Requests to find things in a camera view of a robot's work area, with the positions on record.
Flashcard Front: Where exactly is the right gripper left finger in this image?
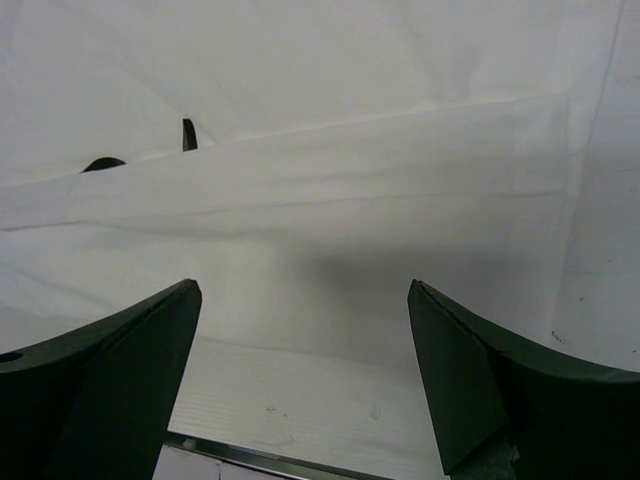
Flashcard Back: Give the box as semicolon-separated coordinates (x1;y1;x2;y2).
1;279;202;479

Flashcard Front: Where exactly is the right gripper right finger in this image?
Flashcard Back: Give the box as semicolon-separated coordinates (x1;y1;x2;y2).
407;280;639;479

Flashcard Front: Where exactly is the plain white t shirt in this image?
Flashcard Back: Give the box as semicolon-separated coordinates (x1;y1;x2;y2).
1;1;631;366

